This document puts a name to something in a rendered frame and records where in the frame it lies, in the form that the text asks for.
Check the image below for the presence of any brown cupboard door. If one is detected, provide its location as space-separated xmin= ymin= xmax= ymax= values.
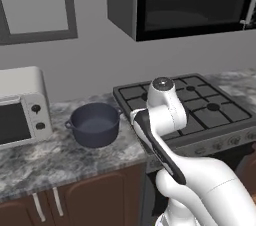
xmin=46 ymin=162 xmax=148 ymax=226
xmin=0 ymin=192 xmax=52 ymax=226

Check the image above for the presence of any black microwave oven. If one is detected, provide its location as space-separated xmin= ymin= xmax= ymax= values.
xmin=106 ymin=0 xmax=256 ymax=43

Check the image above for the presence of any white toaster oven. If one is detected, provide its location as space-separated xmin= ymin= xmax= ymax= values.
xmin=0 ymin=66 xmax=54 ymax=150

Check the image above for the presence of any black gas stove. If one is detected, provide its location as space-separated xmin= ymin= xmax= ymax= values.
xmin=112 ymin=72 xmax=256 ymax=174

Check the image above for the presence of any white cupboard handle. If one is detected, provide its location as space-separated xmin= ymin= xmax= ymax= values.
xmin=31 ymin=192 xmax=47 ymax=223
xmin=52 ymin=186 xmax=65 ymax=218

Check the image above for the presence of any dark blue pot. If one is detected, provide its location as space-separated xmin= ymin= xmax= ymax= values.
xmin=64 ymin=102 xmax=123 ymax=149

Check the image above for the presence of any white microwave handle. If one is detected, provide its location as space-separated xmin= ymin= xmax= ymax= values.
xmin=239 ymin=0 xmax=256 ymax=32

